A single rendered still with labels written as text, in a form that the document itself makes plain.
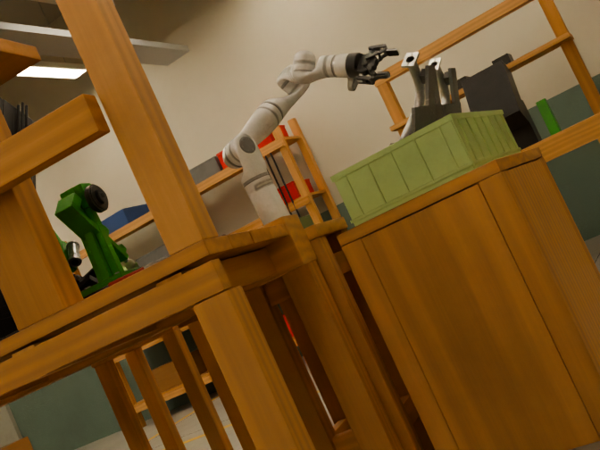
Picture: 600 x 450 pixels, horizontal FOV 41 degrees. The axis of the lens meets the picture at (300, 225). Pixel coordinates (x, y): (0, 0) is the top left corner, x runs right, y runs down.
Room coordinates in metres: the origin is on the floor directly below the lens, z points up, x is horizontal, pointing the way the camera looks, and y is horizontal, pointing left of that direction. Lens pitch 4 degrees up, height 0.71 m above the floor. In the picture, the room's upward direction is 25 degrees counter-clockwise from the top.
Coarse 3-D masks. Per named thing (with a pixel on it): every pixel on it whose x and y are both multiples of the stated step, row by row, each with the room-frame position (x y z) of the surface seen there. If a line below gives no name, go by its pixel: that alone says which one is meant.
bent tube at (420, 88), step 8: (408, 56) 2.30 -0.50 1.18; (416, 56) 2.29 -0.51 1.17; (408, 64) 2.28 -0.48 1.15; (416, 64) 2.30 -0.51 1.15; (416, 72) 2.32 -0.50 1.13; (416, 80) 2.35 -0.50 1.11; (416, 88) 2.37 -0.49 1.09; (424, 88) 2.37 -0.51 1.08; (416, 96) 2.37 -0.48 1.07; (424, 96) 2.37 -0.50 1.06; (416, 104) 2.37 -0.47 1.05; (408, 120) 2.35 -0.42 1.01; (408, 128) 2.32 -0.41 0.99
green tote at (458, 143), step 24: (456, 120) 2.22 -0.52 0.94; (480, 120) 2.44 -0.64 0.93; (504, 120) 2.71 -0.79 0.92; (408, 144) 2.25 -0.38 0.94; (432, 144) 2.22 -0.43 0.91; (456, 144) 2.19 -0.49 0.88; (480, 144) 2.33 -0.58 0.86; (504, 144) 2.57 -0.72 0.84; (360, 168) 2.33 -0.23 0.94; (384, 168) 2.30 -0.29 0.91; (408, 168) 2.27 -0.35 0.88; (432, 168) 2.24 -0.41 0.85; (456, 168) 2.21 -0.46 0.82; (360, 192) 2.35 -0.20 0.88; (384, 192) 2.32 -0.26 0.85; (408, 192) 2.28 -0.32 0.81; (360, 216) 2.36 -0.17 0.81
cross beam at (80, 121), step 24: (48, 120) 1.70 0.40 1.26; (72, 120) 1.69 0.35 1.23; (96, 120) 1.68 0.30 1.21; (0, 144) 1.74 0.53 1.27; (24, 144) 1.72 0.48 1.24; (48, 144) 1.71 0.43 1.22; (72, 144) 1.69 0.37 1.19; (0, 168) 1.75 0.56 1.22; (24, 168) 1.73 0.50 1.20; (0, 192) 1.79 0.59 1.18
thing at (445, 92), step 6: (432, 60) 2.63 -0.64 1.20; (438, 60) 2.62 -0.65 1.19; (438, 66) 2.60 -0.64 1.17; (438, 72) 2.63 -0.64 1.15; (438, 78) 2.65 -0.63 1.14; (438, 84) 2.67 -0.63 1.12; (444, 84) 2.67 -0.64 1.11; (444, 90) 2.68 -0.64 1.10; (444, 96) 2.68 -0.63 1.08; (444, 102) 2.68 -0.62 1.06
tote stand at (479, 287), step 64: (448, 192) 2.18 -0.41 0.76; (512, 192) 2.12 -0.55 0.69; (384, 256) 2.29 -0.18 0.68; (448, 256) 2.21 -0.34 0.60; (512, 256) 2.14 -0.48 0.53; (576, 256) 2.49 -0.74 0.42; (384, 320) 2.33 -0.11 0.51; (448, 320) 2.25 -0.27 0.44; (512, 320) 2.17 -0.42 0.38; (576, 320) 2.14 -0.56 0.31; (448, 384) 2.29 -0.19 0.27; (512, 384) 2.21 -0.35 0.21; (576, 384) 2.14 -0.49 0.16; (448, 448) 2.32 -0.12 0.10; (512, 448) 2.24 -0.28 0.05
